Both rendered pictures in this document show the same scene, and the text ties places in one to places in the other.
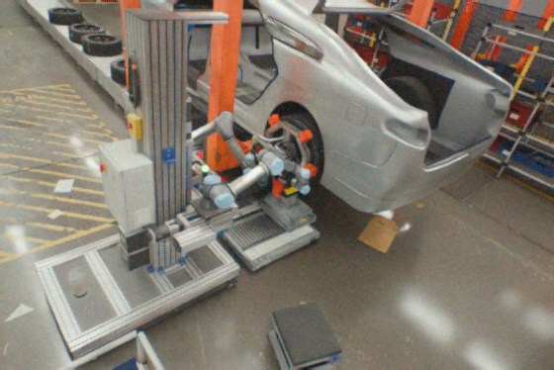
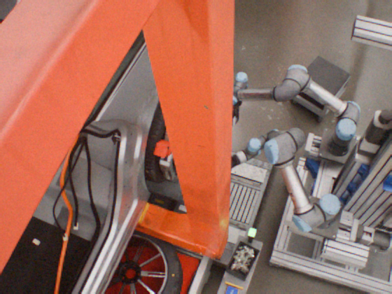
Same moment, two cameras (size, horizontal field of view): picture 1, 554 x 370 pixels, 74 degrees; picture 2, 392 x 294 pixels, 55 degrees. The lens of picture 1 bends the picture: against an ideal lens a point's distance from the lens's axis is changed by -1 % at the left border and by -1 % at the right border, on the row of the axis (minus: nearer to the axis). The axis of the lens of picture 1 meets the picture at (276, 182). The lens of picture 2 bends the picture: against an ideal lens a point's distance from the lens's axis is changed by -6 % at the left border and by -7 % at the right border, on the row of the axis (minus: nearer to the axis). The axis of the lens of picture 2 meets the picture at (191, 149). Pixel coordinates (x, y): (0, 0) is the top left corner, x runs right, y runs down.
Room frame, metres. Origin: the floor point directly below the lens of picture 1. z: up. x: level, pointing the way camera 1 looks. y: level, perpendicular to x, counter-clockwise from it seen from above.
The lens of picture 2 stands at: (3.26, 1.23, 3.01)
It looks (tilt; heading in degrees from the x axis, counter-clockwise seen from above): 61 degrees down; 254
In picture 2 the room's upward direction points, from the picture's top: 9 degrees counter-clockwise
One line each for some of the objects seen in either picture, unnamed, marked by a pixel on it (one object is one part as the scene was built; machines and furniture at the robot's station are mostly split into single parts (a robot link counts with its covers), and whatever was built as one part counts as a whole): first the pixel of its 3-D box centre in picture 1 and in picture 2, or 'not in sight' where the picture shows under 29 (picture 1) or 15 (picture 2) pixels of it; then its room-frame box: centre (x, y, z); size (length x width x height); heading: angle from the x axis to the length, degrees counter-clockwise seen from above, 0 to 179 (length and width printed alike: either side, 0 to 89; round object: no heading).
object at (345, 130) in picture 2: (212, 185); (344, 131); (2.07, 0.42, 0.98); 0.13 x 0.12 x 0.14; 41
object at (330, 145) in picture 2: (211, 199); (339, 142); (2.07, 0.43, 0.87); 0.15 x 0.15 x 0.10
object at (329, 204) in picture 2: not in sight; (327, 207); (2.42, 0.79, 0.98); 0.13 x 0.12 x 0.14; 5
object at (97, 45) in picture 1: (102, 45); not in sight; (6.56, 3.48, 0.39); 0.66 x 0.66 x 0.24
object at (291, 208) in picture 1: (290, 195); (169, 166); (3.06, -0.16, 0.32); 0.40 x 0.30 x 0.28; 45
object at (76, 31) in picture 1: (87, 34); not in sight; (7.07, 4.02, 0.39); 0.66 x 0.66 x 0.24
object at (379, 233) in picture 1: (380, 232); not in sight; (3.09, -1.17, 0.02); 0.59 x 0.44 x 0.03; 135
